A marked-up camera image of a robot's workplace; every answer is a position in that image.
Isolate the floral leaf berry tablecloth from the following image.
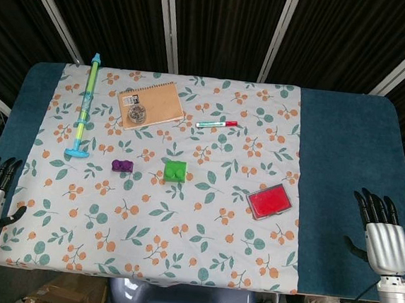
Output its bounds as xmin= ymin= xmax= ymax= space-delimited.
xmin=0 ymin=58 xmax=317 ymax=297

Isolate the clear round box of clips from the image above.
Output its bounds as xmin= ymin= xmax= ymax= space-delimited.
xmin=126 ymin=104 xmax=149 ymax=126

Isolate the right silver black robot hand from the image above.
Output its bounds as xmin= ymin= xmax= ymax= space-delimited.
xmin=340 ymin=186 xmax=405 ymax=277

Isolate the brown cardboard box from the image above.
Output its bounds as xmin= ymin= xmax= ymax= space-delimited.
xmin=20 ymin=270 xmax=109 ymax=303

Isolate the red ink pad clear case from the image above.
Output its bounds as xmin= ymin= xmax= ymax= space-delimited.
xmin=243 ymin=179 xmax=296 ymax=224

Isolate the green white marker red cap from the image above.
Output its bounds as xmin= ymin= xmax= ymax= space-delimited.
xmin=194 ymin=117 xmax=244 ymax=133

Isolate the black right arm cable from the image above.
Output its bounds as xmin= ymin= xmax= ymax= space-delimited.
xmin=351 ymin=279 xmax=380 ymax=303

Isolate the blue green toy pump tube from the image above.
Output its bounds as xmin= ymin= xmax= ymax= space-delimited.
xmin=63 ymin=50 xmax=103 ymax=160

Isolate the brown spiral notebook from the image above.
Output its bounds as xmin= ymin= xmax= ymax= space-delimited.
xmin=115 ymin=76 xmax=189 ymax=136

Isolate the small purple building block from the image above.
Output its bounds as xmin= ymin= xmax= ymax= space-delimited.
xmin=111 ymin=158 xmax=135 ymax=174

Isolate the teal blue table mat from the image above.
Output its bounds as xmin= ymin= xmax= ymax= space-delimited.
xmin=0 ymin=57 xmax=405 ymax=303

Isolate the blue-grey robot torso base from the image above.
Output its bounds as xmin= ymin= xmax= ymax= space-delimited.
xmin=105 ymin=277 xmax=259 ymax=303

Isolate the green building block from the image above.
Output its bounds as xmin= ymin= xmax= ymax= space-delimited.
xmin=163 ymin=158 xmax=189 ymax=185

